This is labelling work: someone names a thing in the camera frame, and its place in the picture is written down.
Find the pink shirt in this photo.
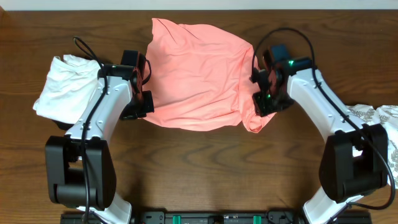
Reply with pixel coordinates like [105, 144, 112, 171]
[143, 18, 273, 133]

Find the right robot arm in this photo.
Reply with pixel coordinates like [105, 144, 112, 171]
[251, 45, 389, 223]

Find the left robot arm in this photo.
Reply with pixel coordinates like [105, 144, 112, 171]
[45, 50, 154, 223]

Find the white folded shirt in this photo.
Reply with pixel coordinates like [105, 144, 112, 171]
[33, 55, 100, 124]

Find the black folded shirt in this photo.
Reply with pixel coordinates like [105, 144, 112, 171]
[53, 120, 74, 131]

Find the white fern print shirt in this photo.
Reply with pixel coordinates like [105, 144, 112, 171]
[347, 105, 397, 189]

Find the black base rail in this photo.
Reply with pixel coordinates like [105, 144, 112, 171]
[60, 210, 373, 224]

